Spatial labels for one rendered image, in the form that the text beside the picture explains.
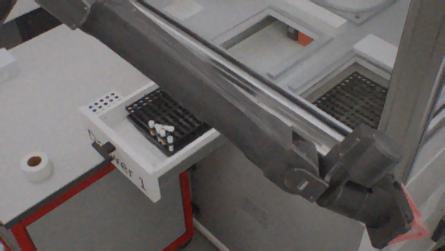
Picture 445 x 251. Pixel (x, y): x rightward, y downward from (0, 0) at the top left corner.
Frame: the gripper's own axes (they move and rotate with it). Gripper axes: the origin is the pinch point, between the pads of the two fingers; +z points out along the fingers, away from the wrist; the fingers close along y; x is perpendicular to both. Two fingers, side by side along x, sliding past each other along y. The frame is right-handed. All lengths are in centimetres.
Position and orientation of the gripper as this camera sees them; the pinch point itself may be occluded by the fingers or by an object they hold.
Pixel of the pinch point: (419, 225)
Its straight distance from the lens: 89.1
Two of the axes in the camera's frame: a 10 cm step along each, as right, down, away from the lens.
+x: -5.6, 6.2, 5.5
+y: -0.8, -7.0, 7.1
